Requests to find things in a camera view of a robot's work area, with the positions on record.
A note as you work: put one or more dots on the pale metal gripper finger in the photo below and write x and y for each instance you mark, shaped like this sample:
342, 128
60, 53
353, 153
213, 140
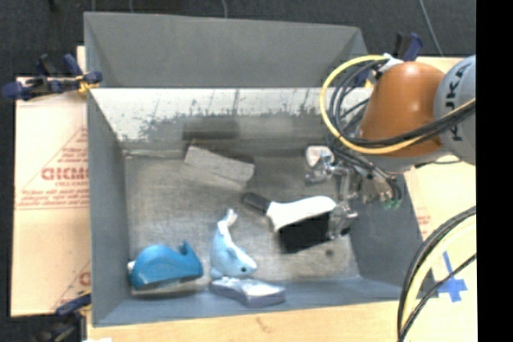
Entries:
341, 218
320, 162

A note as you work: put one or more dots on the white and black brush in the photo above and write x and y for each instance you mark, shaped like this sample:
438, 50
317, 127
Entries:
300, 210

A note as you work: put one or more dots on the grey flat block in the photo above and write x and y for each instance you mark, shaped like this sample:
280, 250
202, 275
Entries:
220, 166

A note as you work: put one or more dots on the pale blue toy dolphin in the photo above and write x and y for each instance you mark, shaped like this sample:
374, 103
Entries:
230, 256

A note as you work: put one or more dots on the grey metal bin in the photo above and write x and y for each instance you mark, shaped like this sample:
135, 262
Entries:
168, 192

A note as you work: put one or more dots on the blue toy whale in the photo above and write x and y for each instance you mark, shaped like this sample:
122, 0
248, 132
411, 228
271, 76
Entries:
164, 266

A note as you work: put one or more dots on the brown cardboard board red print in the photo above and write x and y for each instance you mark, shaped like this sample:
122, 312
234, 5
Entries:
48, 156

